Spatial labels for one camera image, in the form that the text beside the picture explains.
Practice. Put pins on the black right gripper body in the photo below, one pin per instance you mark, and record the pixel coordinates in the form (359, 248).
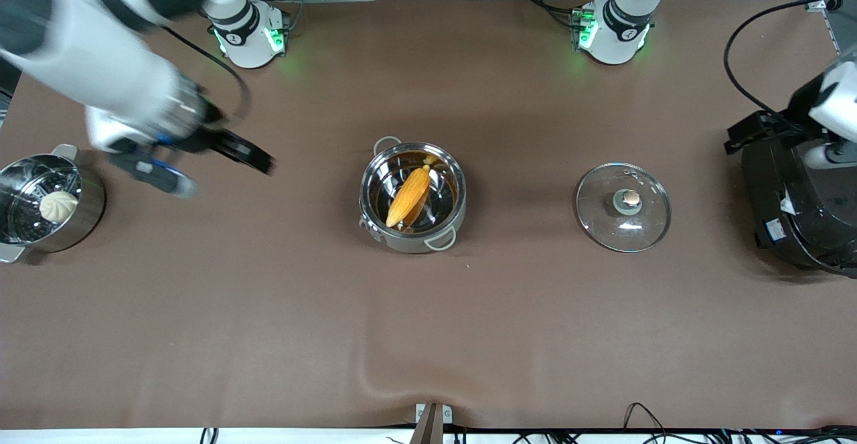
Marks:
(209, 137)

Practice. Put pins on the stainless steel pot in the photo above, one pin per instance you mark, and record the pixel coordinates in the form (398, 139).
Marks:
(408, 242)

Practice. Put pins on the glass pot lid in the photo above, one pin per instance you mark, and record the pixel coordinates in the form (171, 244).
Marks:
(619, 226)

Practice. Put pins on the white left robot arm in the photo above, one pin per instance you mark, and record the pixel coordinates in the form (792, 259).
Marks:
(617, 29)

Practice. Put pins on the brown table mat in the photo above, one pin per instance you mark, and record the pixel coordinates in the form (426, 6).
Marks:
(535, 330)

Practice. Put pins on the steel steamer pot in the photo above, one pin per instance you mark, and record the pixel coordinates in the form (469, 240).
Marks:
(84, 213)

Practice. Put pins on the black round cooker appliance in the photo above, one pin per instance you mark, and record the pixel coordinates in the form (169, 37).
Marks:
(803, 209)

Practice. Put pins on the white steamed bun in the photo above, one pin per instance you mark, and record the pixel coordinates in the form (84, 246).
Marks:
(59, 206)

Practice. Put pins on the yellow knitted corn cob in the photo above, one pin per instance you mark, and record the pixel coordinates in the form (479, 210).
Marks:
(408, 196)

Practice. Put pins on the metal table clamp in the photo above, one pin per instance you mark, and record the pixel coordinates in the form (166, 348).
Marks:
(430, 420)

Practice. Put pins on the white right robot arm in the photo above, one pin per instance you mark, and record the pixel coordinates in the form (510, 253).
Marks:
(100, 62)

